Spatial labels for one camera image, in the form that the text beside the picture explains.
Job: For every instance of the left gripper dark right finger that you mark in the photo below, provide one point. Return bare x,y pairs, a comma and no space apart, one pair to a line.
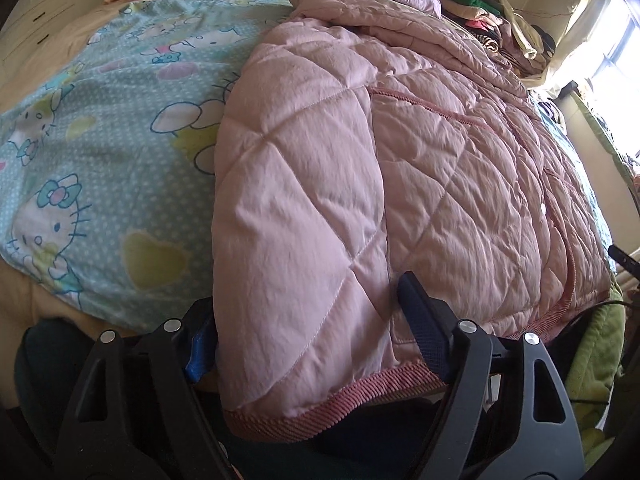
431,323

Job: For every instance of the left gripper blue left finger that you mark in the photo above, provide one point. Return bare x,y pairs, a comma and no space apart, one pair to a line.
202,359

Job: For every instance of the pink quilted jacket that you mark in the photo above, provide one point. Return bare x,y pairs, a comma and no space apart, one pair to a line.
365,139

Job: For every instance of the pile of mixed clothes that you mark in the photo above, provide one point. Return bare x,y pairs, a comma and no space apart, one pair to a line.
501,29

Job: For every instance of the green window sill cover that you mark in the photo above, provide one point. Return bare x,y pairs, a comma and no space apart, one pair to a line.
627,166

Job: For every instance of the blue hello kitty sheet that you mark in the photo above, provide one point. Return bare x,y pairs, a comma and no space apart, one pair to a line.
115,159

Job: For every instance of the cream window curtain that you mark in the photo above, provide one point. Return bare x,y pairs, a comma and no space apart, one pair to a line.
596,28

